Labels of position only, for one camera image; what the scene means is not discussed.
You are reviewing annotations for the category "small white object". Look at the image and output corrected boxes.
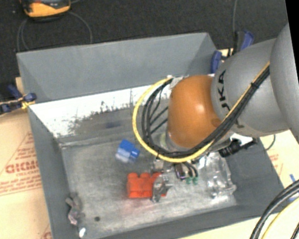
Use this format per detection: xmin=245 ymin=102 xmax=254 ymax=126
xmin=77 ymin=226 xmax=88 ymax=239

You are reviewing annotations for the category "grey metal bin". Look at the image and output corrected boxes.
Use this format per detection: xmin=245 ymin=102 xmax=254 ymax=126
xmin=15 ymin=13 xmax=292 ymax=239

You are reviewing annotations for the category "black cylinder on white bracket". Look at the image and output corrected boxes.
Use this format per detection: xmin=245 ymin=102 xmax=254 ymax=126
xmin=215 ymin=130 xmax=259 ymax=160

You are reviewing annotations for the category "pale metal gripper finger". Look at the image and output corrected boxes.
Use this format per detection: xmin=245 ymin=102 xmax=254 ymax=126
xmin=153 ymin=172 xmax=176 ymax=191
xmin=149 ymin=185 xmax=170 ymax=204

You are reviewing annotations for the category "brown cardboard board red print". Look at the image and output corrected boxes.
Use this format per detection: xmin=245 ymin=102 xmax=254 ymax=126
xmin=0 ymin=95 xmax=54 ymax=239

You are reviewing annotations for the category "clear plastic bottle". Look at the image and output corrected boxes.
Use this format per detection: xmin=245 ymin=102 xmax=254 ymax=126
xmin=197 ymin=150 xmax=239 ymax=200

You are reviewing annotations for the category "red toy brick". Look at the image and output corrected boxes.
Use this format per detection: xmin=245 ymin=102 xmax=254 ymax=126
xmin=123 ymin=167 xmax=168 ymax=201

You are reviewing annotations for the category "grey crumpled object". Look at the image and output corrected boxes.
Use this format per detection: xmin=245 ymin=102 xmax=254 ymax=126
xmin=63 ymin=191 xmax=87 ymax=227

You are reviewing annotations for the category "blue and white toy block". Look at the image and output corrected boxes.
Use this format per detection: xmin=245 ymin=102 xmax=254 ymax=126
xmin=112 ymin=136 xmax=143 ymax=166

